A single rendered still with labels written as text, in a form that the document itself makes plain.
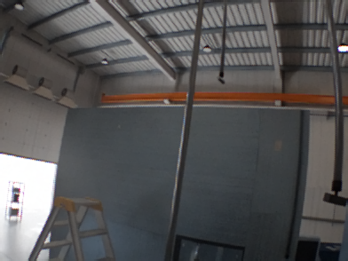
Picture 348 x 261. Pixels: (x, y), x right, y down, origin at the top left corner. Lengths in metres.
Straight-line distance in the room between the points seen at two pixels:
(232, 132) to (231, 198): 0.51
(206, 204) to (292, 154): 0.77
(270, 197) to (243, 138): 0.50
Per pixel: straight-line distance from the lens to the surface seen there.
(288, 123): 2.00
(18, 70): 11.06
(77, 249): 1.79
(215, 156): 2.03
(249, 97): 10.73
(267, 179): 1.94
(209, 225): 2.04
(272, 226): 1.96
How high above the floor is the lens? 2.58
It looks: 9 degrees up
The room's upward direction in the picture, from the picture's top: 8 degrees clockwise
